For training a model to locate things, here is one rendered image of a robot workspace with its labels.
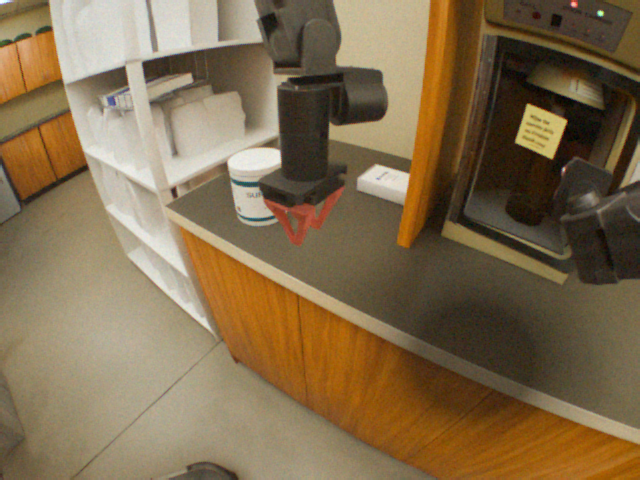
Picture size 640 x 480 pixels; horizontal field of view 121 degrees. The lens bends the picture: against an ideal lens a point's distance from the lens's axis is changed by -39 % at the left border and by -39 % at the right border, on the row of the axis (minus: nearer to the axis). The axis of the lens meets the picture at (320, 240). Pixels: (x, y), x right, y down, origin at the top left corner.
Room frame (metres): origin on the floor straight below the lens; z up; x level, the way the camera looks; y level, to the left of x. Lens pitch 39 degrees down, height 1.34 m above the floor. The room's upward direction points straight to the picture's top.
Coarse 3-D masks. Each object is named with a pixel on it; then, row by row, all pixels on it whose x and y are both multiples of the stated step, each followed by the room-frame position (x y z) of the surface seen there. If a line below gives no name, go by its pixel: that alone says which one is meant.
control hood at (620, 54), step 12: (492, 0) 0.47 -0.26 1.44; (612, 0) 0.33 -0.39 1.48; (624, 0) 0.32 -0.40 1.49; (636, 0) 0.31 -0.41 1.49; (492, 12) 0.48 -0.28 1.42; (636, 12) 0.31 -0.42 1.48; (504, 24) 0.49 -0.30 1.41; (516, 24) 0.47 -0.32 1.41; (636, 24) 0.32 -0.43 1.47; (552, 36) 0.44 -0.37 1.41; (564, 36) 0.42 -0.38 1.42; (624, 36) 0.34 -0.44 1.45; (636, 36) 0.33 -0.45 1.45; (588, 48) 0.40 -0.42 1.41; (600, 48) 0.38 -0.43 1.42; (624, 48) 0.35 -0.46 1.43; (636, 48) 0.34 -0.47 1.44; (624, 60) 0.36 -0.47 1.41; (636, 60) 0.34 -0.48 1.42
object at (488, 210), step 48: (528, 48) 0.46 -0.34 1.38; (528, 96) 0.45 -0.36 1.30; (576, 96) 0.40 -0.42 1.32; (624, 96) 0.35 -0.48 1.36; (480, 144) 0.49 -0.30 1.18; (576, 144) 0.38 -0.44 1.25; (624, 144) 0.33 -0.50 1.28; (480, 192) 0.48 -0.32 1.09; (528, 192) 0.42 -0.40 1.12; (528, 240) 0.39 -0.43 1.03
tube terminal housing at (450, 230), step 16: (496, 32) 0.51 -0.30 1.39; (512, 32) 0.49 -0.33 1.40; (528, 32) 0.48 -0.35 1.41; (560, 48) 0.44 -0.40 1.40; (576, 48) 0.43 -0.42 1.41; (608, 64) 0.39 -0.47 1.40; (624, 64) 0.38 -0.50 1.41; (448, 224) 0.51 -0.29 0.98; (464, 240) 0.49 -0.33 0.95; (480, 240) 0.47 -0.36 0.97; (496, 256) 0.44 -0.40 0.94; (512, 256) 0.42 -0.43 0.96; (544, 272) 0.37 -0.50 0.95; (560, 272) 0.35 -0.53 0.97
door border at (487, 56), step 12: (492, 36) 0.50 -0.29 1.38; (492, 48) 0.50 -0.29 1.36; (480, 60) 0.51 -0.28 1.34; (492, 60) 0.50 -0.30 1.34; (480, 84) 0.51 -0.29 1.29; (480, 96) 0.50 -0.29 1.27; (480, 108) 0.50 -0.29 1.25; (480, 120) 0.50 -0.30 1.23; (468, 132) 0.51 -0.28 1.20; (468, 144) 0.51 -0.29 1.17; (468, 156) 0.50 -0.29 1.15; (468, 168) 0.50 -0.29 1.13; (456, 180) 0.51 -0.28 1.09; (456, 192) 0.51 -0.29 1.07; (456, 204) 0.50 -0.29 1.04; (456, 216) 0.50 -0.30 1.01
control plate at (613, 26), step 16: (512, 0) 0.44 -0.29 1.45; (528, 0) 0.43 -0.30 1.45; (544, 0) 0.41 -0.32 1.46; (560, 0) 0.39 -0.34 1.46; (576, 0) 0.37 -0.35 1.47; (592, 0) 0.35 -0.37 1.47; (512, 16) 0.46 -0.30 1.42; (528, 16) 0.44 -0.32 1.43; (544, 16) 0.42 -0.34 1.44; (576, 16) 0.39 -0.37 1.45; (592, 16) 0.37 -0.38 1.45; (608, 16) 0.35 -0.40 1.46; (624, 16) 0.33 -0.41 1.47; (560, 32) 0.42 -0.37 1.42; (576, 32) 0.40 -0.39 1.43; (592, 32) 0.38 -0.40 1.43; (608, 32) 0.36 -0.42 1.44; (608, 48) 0.37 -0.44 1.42
